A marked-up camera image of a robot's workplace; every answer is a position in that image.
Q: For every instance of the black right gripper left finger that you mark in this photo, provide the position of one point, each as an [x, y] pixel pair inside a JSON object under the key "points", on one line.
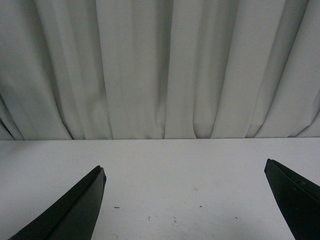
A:
{"points": [[73, 216]]}

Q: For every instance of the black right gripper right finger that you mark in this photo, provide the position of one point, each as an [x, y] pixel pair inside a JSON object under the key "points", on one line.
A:
{"points": [[298, 200]]}

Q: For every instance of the white pleated curtain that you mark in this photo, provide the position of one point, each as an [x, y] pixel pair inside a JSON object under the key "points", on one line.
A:
{"points": [[159, 69]]}

